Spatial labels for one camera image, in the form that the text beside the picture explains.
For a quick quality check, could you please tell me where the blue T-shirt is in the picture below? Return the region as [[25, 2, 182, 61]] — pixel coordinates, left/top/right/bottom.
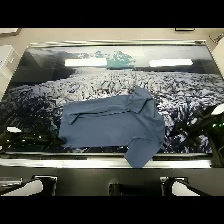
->
[[58, 86, 167, 169]]

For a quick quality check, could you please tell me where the white box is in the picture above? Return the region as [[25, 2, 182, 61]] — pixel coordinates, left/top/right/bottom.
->
[[0, 44, 21, 100]]

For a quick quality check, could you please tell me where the silver frame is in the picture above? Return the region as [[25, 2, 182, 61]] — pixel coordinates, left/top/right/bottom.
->
[[0, 153, 216, 197]]

